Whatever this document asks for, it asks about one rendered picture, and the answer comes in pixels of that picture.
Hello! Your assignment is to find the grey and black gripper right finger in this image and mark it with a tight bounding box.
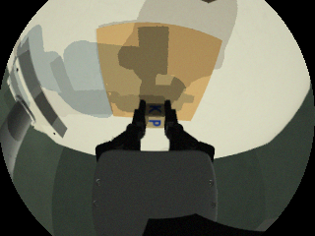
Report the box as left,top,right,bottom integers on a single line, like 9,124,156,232
164,100,215,162

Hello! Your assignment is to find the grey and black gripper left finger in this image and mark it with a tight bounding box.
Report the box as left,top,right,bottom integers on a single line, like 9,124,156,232
95,100,146,162

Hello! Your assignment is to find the tan flat mat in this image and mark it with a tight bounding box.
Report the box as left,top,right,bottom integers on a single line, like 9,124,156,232
96,23,222,121

